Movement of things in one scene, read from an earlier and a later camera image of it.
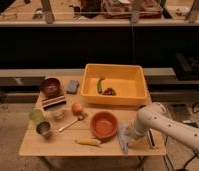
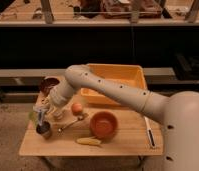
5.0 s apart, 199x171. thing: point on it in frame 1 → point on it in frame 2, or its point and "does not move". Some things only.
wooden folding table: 61,125 does not move
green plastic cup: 36,115 does not move
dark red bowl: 50,87 does not move
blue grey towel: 124,134 → 40,117
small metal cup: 43,128 does not move
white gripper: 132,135 → 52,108
